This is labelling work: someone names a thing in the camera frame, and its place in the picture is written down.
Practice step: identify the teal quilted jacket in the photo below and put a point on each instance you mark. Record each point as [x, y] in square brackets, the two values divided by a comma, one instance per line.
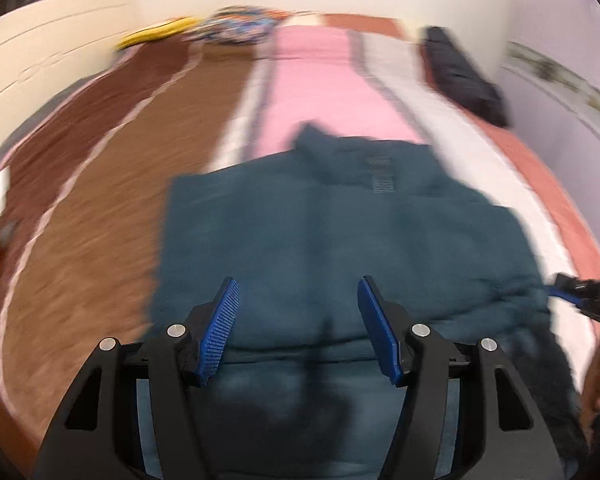
[305, 220]

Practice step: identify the lilac wardrobe with floral trim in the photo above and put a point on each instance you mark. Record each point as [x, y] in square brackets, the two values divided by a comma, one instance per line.
[570, 115]

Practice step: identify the colourful patterned pillow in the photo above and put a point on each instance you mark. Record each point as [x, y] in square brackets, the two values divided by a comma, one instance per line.
[237, 25]

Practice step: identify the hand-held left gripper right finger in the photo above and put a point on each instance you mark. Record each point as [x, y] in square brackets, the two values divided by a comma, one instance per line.
[380, 325]

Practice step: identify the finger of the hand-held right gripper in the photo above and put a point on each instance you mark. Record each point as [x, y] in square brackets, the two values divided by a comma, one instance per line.
[587, 295]

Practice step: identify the yellow pillow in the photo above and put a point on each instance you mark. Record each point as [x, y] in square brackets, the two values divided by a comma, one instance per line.
[155, 32]

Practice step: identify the beige headboard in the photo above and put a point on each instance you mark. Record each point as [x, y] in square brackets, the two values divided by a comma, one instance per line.
[40, 55]

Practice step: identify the black folded jacket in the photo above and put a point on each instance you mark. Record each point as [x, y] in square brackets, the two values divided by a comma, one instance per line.
[462, 80]

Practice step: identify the striped brown pink blanket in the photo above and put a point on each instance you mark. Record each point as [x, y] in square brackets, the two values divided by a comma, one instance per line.
[105, 185]

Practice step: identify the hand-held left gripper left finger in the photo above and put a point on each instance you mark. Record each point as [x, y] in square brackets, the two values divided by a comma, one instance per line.
[220, 320]

